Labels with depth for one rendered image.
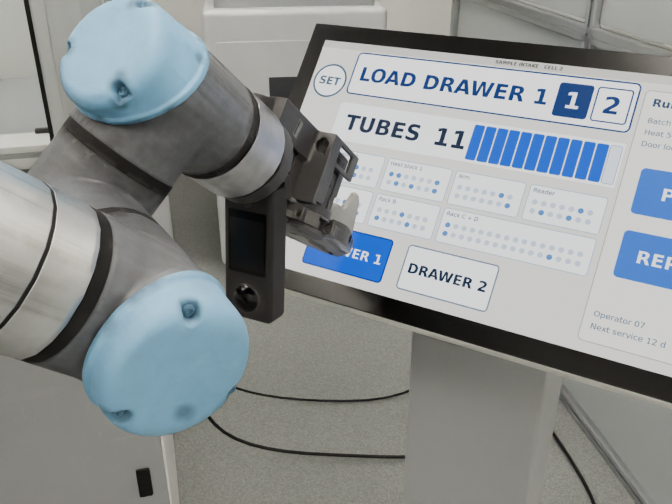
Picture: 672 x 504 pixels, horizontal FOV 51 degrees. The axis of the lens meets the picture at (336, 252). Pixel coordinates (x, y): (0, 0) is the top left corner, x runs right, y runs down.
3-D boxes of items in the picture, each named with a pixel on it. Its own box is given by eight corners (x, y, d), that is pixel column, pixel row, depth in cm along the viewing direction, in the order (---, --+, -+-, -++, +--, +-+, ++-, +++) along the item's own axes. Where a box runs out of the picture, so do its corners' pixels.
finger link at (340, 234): (367, 242, 65) (330, 211, 57) (361, 257, 65) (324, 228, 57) (323, 231, 67) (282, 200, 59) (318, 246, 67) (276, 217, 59)
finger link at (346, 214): (384, 212, 70) (351, 178, 62) (366, 267, 70) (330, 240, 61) (357, 205, 72) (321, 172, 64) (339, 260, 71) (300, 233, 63)
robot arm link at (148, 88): (21, 81, 41) (108, -37, 41) (140, 155, 51) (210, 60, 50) (95, 142, 37) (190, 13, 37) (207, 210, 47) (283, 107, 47)
